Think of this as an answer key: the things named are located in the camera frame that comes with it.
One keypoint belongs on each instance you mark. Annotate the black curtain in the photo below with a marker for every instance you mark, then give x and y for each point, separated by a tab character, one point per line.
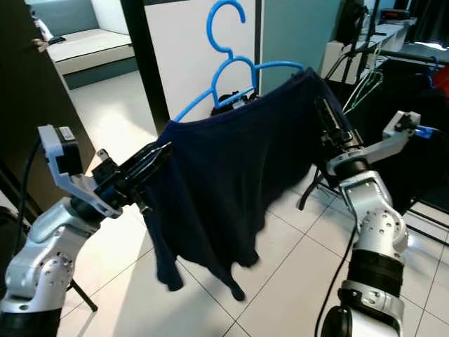
431	17

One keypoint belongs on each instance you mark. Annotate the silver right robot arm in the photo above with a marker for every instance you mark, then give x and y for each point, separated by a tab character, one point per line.
379	225

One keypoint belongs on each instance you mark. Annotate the navy blue shirt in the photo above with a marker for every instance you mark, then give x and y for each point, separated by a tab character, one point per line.
224	168

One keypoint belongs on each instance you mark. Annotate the black folding stand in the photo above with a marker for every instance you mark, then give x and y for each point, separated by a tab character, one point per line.
84	295

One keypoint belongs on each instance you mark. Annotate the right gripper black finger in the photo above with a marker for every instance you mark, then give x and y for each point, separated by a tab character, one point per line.
325	116
334	118

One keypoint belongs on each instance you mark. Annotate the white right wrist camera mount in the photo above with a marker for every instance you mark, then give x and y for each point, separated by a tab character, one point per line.
389	140

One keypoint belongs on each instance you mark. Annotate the white cushioned bench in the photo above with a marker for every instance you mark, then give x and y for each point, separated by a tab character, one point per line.
91	45

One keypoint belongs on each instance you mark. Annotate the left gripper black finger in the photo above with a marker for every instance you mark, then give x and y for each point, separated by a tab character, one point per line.
151	173
147	157

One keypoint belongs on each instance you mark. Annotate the black metal clothes rack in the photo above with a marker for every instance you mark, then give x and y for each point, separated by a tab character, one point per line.
311	194

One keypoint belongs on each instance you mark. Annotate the blue plastic hanger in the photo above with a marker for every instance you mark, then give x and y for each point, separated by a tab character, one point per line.
210	24

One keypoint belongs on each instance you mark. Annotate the black backpack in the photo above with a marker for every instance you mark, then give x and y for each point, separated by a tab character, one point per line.
351	21

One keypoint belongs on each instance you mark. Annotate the dark wooden door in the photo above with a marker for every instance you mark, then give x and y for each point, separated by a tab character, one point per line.
35	84

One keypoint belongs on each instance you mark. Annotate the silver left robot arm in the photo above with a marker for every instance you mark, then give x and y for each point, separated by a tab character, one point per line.
42	267

